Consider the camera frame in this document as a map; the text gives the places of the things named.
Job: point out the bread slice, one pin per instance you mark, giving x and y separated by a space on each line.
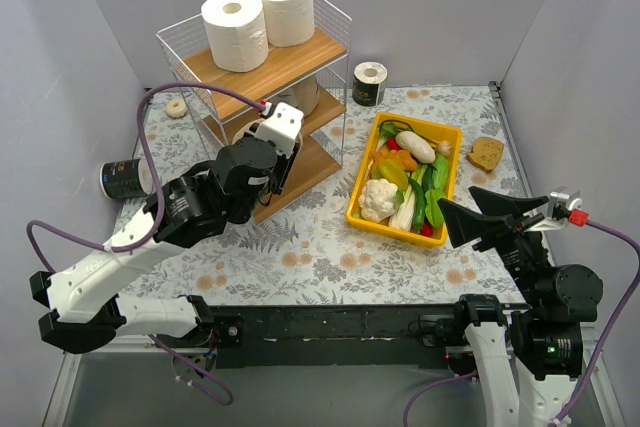
486 153

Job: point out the garlic bulb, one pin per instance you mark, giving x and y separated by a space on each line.
444 148

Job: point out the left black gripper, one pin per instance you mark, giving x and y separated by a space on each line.
282 173

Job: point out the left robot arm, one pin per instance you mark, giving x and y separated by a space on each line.
86 309

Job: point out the brown printed paper roll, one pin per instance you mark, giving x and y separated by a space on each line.
304 95

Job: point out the black wrapped roll on side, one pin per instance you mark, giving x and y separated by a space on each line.
126 179

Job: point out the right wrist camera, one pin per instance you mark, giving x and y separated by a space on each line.
563 208

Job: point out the white radish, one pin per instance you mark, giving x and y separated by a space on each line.
417 146

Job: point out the bok choy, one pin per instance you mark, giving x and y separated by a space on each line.
402 219

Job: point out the floral table mat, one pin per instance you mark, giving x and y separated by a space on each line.
308 253

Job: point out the white paper towel roll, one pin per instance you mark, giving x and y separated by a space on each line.
236 33
288 22

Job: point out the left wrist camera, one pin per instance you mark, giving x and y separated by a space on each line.
281 125

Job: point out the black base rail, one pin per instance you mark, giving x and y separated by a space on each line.
325 335

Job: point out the white cauliflower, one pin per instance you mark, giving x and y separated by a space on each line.
378 200

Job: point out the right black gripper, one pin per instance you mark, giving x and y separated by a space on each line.
503 232

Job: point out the green cucumber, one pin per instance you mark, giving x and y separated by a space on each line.
439 173

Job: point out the small beige donut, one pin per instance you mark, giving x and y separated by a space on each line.
176 108

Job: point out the black roll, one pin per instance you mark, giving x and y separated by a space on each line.
369 83
126 179

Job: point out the yellow orange pepper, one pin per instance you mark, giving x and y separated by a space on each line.
393 166

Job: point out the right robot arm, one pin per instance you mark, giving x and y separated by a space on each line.
528 362

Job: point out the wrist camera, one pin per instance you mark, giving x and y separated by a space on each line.
563 208
281 125

